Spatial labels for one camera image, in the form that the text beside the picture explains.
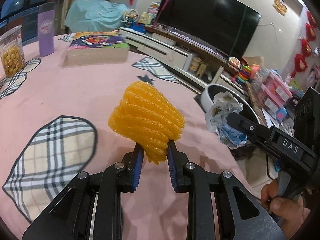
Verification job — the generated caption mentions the teal covered armchair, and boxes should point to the teal covered armchair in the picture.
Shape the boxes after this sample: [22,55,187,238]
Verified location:
[65,0,128,33]

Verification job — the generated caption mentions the purple thermos bottle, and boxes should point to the purple thermos bottle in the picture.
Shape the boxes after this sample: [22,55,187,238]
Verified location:
[37,2,55,57]

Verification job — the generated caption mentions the pink storage boxes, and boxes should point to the pink storage boxes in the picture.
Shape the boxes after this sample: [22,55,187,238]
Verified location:
[258,71,292,121]

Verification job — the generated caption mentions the person's right hand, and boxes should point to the person's right hand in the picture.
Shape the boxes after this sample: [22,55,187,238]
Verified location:
[260,179,310,239]

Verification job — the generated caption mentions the colourful children's book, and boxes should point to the colourful children's book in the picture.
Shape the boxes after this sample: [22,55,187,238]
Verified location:
[64,32,130,66]

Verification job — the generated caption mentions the white trash bin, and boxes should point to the white trash bin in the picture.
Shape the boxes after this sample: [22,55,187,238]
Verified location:
[200,84,263,125]

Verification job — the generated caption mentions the white tv cabinet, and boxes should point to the white tv cabinet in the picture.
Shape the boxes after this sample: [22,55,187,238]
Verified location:
[118,26,247,93]

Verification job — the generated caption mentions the orange foam fruit net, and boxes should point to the orange foam fruit net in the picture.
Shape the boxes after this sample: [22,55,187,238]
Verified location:
[108,81,185,165]

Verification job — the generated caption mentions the toy ferris wheel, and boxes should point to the toy ferris wheel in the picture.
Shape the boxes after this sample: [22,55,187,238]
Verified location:
[121,9,139,28]

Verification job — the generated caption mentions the rainbow stacking ring toy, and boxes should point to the rainbow stacking ring toy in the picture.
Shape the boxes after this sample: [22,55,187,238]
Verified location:
[235,65,251,86]

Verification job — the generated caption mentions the clear snack jar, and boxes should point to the clear snack jar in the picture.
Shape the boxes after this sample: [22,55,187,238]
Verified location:
[1,25,25,77]

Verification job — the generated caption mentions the black television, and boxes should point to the black television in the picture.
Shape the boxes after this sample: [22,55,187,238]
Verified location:
[157,0,261,59]

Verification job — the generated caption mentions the blue white wrapper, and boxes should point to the blue white wrapper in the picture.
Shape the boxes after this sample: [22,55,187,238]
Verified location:
[205,102,247,150]

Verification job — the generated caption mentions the pink plaid-patch blanket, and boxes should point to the pink plaid-patch blanket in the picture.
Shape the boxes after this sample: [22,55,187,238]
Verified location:
[1,37,247,239]

